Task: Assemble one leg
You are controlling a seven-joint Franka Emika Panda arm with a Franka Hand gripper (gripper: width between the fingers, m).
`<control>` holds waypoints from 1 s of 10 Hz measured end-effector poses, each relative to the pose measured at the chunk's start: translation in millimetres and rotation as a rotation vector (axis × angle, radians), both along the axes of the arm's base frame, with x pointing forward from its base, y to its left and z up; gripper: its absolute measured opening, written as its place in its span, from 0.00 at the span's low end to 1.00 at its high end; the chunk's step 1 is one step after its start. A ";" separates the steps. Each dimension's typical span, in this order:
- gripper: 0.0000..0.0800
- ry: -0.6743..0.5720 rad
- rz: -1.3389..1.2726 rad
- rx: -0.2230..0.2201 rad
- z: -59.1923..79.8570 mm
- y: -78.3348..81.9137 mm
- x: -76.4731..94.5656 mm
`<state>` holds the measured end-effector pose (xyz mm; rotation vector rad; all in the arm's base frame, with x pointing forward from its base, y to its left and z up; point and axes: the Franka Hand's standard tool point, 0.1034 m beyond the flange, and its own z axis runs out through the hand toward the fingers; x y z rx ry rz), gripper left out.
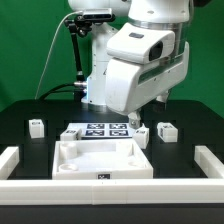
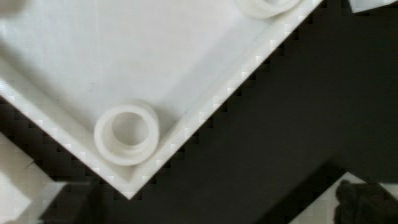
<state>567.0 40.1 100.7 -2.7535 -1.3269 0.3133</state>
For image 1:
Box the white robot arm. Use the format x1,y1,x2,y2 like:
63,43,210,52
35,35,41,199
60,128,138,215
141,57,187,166
68,0,194,129

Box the grey camera on mount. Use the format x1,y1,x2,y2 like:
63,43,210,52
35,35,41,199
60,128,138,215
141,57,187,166
83,8,112,20

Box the fiducial marker sheet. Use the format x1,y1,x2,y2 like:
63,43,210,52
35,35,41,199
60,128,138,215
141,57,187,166
68,123,135,138

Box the white U-shaped fence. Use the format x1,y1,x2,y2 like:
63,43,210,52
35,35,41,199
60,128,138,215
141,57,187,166
0,146,224,205

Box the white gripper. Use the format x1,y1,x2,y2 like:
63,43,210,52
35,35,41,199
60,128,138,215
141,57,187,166
105,43,189,129

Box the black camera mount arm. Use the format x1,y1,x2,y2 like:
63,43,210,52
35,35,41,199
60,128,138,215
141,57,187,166
64,16,92,101

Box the black base cables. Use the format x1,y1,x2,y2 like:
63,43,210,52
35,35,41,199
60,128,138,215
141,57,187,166
39,81,88,100

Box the white square tabletop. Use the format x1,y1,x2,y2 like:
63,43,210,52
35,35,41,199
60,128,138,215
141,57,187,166
52,138,153,180

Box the white camera cable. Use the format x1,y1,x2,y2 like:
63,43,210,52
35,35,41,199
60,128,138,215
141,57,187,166
34,10,84,100

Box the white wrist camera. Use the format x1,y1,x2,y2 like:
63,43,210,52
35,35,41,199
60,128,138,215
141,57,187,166
107,23,175,64

